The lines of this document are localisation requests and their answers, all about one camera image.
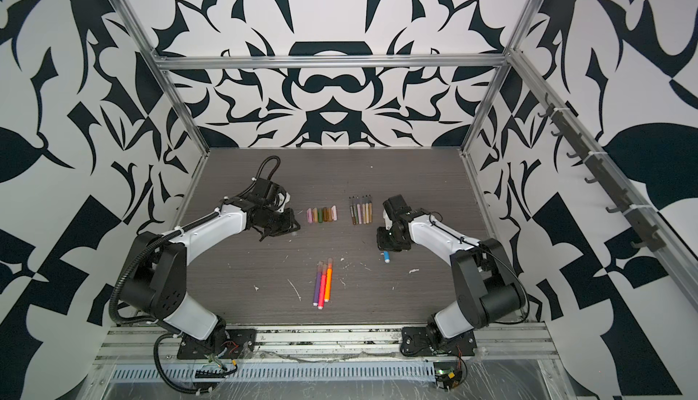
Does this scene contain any dark brown marker pen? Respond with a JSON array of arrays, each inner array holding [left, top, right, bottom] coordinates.
[[349, 196, 357, 225]]

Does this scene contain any lilac capped tan marker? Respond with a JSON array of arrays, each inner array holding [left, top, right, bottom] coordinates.
[[365, 195, 373, 224]]

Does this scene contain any orange marker pen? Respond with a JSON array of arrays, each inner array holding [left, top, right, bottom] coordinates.
[[324, 258, 334, 303]]

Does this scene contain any pink red marker pen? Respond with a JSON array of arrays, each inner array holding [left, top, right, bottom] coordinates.
[[318, 265, 328, 309]]

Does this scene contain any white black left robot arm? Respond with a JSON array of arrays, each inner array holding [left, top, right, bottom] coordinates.
[[108, 156, 300, 396]]

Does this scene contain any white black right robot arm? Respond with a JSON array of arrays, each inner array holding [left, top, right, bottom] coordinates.
[[376, 196, 530, 351]]

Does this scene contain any purple marker pen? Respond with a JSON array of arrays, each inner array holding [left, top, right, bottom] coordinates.
[[313, 261, 324, 307]]

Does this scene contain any small circuit board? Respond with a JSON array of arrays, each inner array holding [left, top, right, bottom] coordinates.
[[434, 365, 468, 391]]

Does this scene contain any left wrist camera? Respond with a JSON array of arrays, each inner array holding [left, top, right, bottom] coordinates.
[[274, 193, 290, 211]]

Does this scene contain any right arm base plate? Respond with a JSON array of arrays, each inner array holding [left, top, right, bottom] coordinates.
[[400, 325, 477, 357]]

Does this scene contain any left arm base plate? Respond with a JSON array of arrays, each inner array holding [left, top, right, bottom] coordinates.
[[176, 328, 257, 360]]

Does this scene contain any white slotted cable duct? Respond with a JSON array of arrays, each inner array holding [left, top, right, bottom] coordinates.
[[108, 360, 437, 384]]

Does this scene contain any black wall hook rack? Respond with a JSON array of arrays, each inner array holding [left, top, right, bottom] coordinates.
[[541, 96, 667, 252]]

